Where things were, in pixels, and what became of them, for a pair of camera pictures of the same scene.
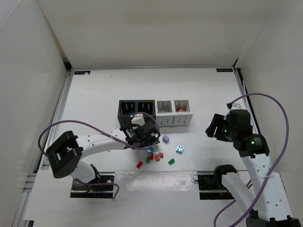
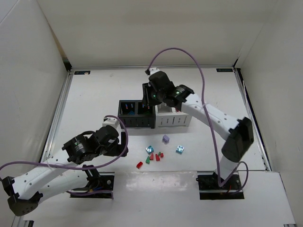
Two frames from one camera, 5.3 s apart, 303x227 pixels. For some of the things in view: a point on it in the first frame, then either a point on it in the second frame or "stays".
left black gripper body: (149, 132) -> (122, 144)
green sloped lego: (147, 160) stays
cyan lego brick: (150, 150) stays
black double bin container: (127, 108) stays
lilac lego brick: (165, 138) stays
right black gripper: (215, 127) -> (145, 93)
